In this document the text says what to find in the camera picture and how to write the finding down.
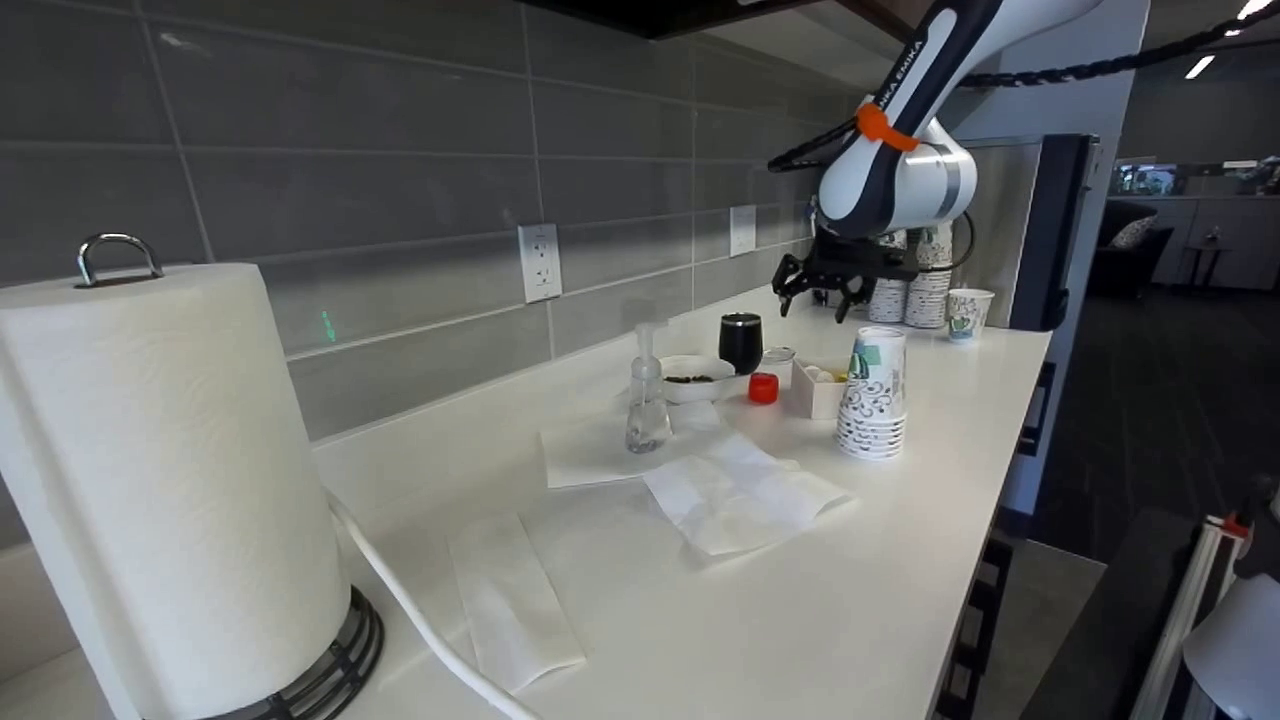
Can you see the black paper towel holder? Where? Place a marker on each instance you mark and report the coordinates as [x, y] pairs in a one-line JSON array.
[[312, 665]]

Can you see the clear glass bottle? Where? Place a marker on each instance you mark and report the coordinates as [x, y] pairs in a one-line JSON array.
[[647, 402]]

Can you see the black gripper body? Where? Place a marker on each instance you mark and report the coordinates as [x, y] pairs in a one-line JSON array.
[[841, 268]]

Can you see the patterned paper cup far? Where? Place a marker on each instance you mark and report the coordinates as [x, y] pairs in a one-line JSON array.
[[967, 315]]

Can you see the black mug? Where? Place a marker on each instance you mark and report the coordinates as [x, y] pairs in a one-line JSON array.
[[741, 343]]

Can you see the folded white paper towel strip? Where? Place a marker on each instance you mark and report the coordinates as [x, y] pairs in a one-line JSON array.
[[515, 614]]

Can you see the crumpled white paper towel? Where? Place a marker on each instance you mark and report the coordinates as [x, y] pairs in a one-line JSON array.
[[731, 498]]

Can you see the white bowl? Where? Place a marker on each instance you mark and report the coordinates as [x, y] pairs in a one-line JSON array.
[[696, 378]]

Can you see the white wall outlet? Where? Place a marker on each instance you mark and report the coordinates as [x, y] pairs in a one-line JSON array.
[[741, 228], [539, 260]]

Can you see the paper towel roll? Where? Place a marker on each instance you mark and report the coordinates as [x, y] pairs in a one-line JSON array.
[[36, 449]]

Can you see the white cup stack far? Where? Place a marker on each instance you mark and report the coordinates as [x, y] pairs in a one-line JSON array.
[[920, 296]]

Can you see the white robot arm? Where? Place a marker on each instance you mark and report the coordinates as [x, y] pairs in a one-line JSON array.
[[895, 165]]

